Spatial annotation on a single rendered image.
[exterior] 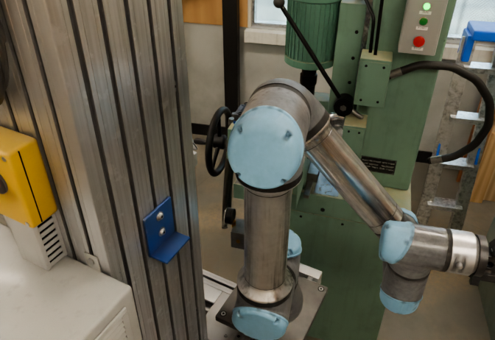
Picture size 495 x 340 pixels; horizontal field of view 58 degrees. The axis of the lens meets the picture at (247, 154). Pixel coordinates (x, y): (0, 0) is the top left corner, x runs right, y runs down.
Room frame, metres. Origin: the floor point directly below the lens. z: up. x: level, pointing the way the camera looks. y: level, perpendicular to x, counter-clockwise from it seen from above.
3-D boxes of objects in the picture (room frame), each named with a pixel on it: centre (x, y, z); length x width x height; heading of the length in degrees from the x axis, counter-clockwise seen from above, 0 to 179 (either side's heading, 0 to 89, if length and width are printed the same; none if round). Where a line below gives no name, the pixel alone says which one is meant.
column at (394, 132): (1.39, -0.49, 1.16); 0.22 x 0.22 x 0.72; 74
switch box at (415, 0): (1.24, -0.48, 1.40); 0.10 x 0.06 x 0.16; 74
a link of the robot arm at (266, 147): (0.63, -0.04, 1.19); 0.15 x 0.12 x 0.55; 166
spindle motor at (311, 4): (1.46, -0.21, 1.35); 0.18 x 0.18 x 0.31
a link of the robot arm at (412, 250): (0.57, -0.29, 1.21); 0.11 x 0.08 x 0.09; 76
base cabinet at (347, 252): (1.43, -0.33, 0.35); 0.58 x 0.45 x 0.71; 74
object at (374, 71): (1.26, -0.38, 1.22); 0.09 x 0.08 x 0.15; 74
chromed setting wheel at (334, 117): (1.31, -0.30, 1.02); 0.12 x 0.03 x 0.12; 74
